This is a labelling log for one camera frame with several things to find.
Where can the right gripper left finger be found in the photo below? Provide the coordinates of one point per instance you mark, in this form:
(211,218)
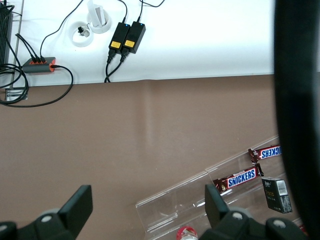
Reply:
(75,210)

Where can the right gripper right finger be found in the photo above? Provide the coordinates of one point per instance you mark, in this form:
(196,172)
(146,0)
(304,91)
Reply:
(215,207)

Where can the red cup with white lid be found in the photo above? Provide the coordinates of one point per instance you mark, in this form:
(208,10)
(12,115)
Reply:
(186,235)

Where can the clear acrylic stepped stand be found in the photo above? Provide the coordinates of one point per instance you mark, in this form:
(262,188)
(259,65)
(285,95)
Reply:
(175,200)

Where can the Snickers chocolate bar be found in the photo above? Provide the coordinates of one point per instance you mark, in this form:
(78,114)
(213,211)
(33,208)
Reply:
(241,175)
(268,153)

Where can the small black box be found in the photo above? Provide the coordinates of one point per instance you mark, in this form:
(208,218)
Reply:
(276,197)

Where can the grey orange USB hub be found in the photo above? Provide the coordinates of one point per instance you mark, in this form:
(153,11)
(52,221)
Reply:
(37,65)

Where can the small black white clip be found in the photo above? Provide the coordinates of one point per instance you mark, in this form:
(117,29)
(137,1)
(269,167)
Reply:
(83,32)

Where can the black power adapter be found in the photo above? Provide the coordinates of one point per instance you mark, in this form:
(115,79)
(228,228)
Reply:
(118,35)
(135,35)

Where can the black ribbed grille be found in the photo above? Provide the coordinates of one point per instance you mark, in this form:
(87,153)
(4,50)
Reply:
(5,32)

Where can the white folded paper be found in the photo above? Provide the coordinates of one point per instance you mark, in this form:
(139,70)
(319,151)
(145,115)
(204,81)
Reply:
(96,12)

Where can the silver metal bracket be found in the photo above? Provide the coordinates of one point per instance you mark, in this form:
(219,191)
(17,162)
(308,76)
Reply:
(15,94)

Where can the grey metal rail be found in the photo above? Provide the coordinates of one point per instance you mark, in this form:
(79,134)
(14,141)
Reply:
(20,25)

